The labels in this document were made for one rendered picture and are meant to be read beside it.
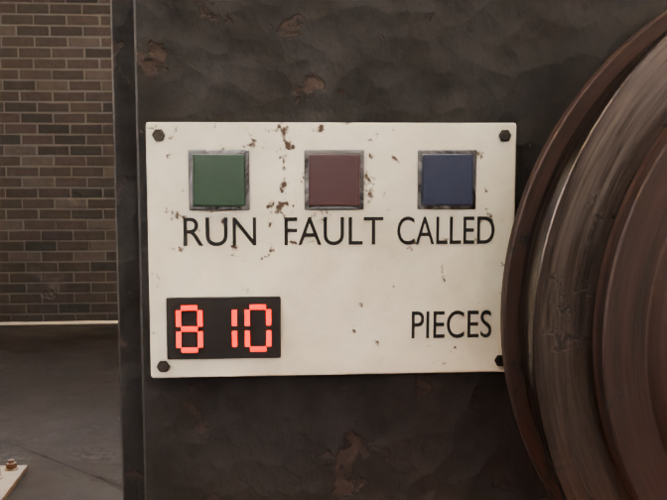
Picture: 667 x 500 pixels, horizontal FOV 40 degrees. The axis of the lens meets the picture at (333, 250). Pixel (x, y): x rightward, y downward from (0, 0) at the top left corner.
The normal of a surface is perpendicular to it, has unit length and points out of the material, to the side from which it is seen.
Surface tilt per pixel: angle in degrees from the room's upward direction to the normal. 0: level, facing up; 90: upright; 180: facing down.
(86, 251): 90
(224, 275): 90
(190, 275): 90
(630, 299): 90
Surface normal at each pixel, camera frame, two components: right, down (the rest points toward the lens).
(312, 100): 0.07, 0.11
